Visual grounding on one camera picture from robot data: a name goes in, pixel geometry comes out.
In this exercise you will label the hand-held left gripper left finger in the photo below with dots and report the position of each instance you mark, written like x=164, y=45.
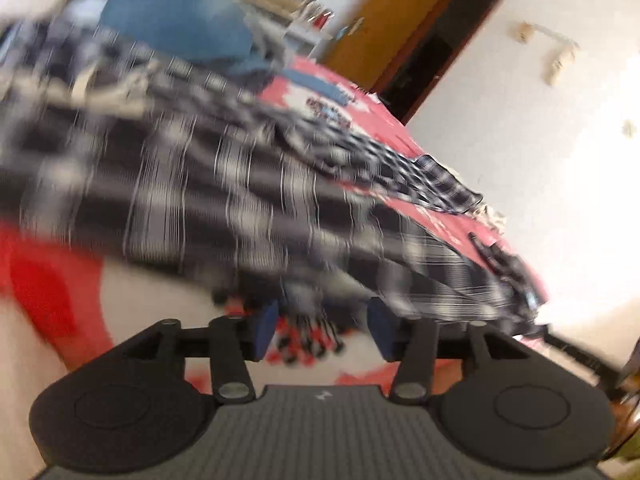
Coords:
x=265, y=330

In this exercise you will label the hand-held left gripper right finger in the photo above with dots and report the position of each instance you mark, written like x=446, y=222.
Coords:
x=380, y=330

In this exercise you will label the black white plaid shirt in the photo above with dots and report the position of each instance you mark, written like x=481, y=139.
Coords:
x=225, y=200

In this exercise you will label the cream towel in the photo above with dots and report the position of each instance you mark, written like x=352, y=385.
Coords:
x=492, y=216

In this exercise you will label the red floral blanket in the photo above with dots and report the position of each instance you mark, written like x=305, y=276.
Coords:
x=50, y=280

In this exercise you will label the light blue cloth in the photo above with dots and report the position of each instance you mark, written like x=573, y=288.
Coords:
x=310, y=82

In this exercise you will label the white desk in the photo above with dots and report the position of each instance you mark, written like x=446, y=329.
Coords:
x=302, y=37

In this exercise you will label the wooden door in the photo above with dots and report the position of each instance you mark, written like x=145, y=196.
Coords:
x=385, y=25

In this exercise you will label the red thermos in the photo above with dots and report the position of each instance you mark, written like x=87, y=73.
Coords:
x=322, y=19

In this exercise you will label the blue jeans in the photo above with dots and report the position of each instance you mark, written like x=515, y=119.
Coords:
x=175, y=15

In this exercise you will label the dark wooden rail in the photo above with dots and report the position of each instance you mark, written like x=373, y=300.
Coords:
x=580, y=355

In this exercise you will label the beige wall socket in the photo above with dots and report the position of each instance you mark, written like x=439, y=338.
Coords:
x=560, y=62
x=522, y=31

